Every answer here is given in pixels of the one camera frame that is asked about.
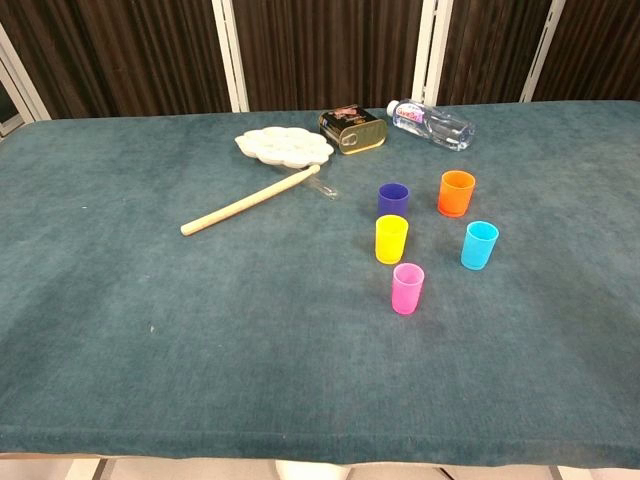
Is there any yellow plastic cup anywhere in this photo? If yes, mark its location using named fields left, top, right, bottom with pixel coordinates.
left=374, top=214, right=410, bottom=265

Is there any purple plastic cup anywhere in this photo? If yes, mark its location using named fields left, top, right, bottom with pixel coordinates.
left=377, top=182, right=411, bottom=220

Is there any pink plastic cup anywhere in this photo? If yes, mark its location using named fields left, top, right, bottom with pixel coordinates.
left=390, top=262, right=426, bottom=317

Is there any blue plastic cup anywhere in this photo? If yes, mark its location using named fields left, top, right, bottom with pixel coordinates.
left=459, top=220, right=501, bottom=272

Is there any clear glass tube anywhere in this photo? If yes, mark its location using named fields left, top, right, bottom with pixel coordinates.
left=309, top=175, right=341, bottom=202

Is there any wooden stick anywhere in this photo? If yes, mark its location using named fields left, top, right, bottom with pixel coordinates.
left=180, top=164, right=322, bottom=237

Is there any white flower paint palette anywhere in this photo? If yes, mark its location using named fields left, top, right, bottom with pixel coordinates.
left=234, top=126, right=335, bottom=169

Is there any black gold tin can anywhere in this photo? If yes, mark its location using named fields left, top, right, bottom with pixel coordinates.
left=318, top=104, right=389, bottom=156

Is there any orange plastic cup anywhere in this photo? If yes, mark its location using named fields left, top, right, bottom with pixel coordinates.
left=437, top=169, right=477, bottom=219

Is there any clear plastic water bottle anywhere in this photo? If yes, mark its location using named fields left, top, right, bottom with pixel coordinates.
left=386, top=98, right=477, bottom=152

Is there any teal table cloth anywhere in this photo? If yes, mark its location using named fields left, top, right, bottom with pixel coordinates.
left=0, top=99, right=640, bottom=469

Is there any dark brown curtain panel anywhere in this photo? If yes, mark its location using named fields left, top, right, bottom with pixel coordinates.
left=0, top=0, right=232, bottom=121
left=437, top=0, right=551, bottom=107
left=532, top=0, right=640, bottom=104
left=232, top=0, right=426, bottom=112

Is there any white partition frame post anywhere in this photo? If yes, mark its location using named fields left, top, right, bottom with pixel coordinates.
left=210, top=0, right=251, bottom=114
left=518, top=0, right=567, bottom=104
left=411, top=0, right=454, bottom=106
left=0, top=22, right=52, bottom=136

